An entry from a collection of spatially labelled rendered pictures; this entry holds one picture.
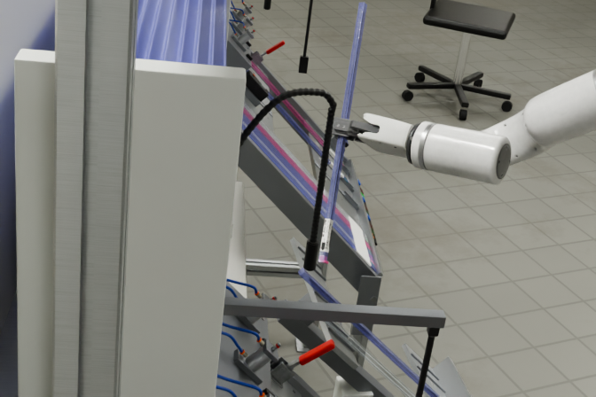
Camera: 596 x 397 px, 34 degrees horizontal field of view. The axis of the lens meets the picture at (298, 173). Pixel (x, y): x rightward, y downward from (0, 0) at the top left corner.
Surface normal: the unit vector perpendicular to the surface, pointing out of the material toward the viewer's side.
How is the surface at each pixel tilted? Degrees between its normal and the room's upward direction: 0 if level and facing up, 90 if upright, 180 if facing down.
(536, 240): 0
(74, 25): 90
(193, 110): 90
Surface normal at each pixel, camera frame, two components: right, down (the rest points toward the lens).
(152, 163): 0.07, 0.44
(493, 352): 0.11, -0.90
